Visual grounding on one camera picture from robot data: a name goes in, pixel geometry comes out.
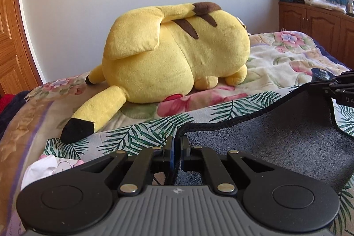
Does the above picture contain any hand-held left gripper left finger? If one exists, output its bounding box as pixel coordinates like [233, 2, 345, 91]
[80, 137, 177, 196]

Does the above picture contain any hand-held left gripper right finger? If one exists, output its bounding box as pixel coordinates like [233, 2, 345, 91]
[180, 136, 275, 196]

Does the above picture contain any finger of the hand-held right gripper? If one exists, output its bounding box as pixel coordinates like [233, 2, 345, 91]
[311, 67, 354, 82]
[309, 81, 354, 98]

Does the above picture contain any grey towel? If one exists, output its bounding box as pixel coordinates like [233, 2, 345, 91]
[176, 83, 354, 193]

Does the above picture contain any leaf print bed sheet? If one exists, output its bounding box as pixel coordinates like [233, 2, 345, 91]
[43, 91, 354, 236]

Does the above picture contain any floral blanket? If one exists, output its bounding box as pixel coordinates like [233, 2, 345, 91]
[0, 31, 352, 236]

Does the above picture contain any wooden cabinet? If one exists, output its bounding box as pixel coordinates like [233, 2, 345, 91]
[278, 1, 354, 69]

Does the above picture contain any white plastic bag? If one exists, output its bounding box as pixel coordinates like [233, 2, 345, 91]
[304, 0, 347, 14]

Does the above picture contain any yellow plush toy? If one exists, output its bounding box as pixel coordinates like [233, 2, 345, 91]
[60, 1, 251, 144]

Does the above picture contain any dark cloth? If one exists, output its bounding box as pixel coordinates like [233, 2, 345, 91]
[0, 90, 30, 140]

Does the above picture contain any red cloth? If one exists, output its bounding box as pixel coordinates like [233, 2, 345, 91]
[0, 94, 17, 114]

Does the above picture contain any wooden wardrobe door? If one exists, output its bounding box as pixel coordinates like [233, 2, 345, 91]
[0, 0, 44, 97]

